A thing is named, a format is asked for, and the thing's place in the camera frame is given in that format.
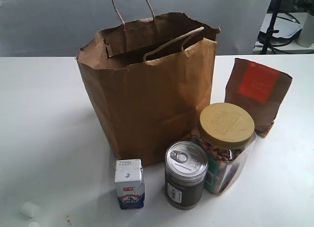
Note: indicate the dark can with silver lid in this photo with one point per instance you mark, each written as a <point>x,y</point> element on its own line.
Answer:
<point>186,166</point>

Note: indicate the brown paper bag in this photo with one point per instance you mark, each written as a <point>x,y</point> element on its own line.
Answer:
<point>148,81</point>

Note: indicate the small white blue milk carton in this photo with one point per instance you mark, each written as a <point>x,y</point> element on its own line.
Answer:
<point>130,186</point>

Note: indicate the clear nut jar yellow lid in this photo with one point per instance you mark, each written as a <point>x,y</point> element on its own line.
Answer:
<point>226,134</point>

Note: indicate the brown pouch with red label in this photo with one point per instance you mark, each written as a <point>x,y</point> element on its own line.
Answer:
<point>259,90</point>

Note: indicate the black tripod stand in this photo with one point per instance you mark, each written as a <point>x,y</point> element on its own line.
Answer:
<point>270,29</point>

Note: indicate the white cylinder object bottom left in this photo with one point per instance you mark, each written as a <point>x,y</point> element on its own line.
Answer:
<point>29,209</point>

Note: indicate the white cylinder container background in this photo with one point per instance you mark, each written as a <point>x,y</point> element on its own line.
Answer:
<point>306,37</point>

